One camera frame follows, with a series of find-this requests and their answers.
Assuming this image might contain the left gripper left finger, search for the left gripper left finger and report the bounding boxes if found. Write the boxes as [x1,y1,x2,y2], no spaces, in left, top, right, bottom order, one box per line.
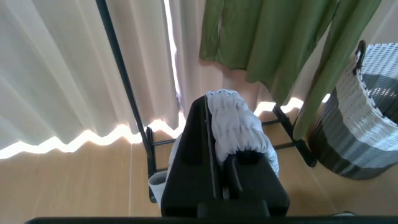
[160,95,218,218]

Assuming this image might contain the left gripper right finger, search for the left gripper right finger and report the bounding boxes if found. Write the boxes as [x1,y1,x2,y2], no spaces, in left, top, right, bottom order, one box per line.
[217,150,290,217]

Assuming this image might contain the pale grey shorts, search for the pale grey shorts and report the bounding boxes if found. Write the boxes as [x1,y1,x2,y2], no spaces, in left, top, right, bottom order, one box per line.
[148,88,280,210]

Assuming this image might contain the green long-sleeved shirt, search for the green long-sleeved shirt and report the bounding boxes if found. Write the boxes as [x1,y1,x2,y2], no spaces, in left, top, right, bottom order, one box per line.
[198,0,384,141]

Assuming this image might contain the black clothes rack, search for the black clothes rack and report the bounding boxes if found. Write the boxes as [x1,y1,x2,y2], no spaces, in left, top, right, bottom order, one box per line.
[94,0,318,203]

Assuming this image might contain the beige curtain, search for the beige curtain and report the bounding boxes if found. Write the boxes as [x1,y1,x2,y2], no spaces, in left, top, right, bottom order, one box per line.
[0,0,398,151]

